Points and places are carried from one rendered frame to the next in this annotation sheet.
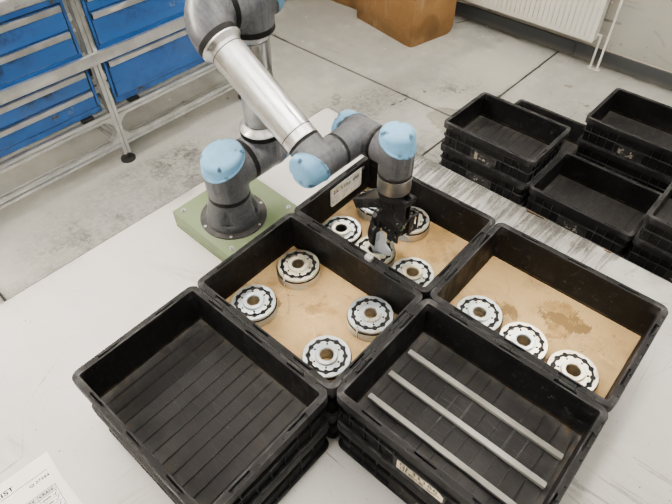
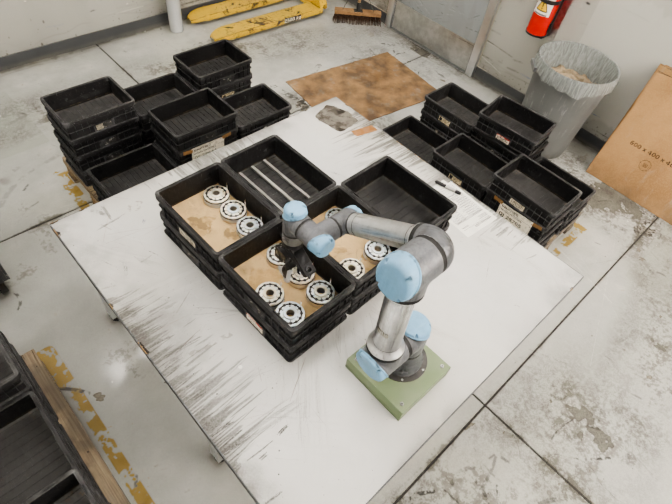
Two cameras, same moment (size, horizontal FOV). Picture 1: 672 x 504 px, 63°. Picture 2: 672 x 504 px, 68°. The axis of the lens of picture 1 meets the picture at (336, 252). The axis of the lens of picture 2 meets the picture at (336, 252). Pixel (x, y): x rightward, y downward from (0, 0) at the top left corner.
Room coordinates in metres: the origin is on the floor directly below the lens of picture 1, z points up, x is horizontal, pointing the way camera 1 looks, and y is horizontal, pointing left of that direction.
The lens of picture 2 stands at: (1.99, -0.06, 2.31)
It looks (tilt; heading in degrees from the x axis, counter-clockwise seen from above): 51 degrees down; 176
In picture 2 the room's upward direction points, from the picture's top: 10 degrees clockwise
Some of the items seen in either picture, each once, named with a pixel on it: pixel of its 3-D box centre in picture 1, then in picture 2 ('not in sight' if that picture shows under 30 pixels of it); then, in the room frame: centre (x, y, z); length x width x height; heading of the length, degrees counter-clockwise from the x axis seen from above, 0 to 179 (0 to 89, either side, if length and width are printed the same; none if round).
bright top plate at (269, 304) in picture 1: (253, 302); (377, 249); (0.76, 0.19, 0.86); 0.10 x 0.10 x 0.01
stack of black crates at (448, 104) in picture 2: not in sight; (453, 124); (-0.91, 0.80, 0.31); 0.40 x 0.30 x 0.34; 47
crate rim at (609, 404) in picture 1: (545, 305); (217, 207); (0.69, -0.44, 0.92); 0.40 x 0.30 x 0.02; 48
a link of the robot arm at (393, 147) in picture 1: (395, 151); (295, 219); (0.92, -0.13, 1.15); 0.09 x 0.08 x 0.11; 46
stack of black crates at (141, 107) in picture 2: not in sight; (162, 116); (-0.58, -1.10, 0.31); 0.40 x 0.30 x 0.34; 137
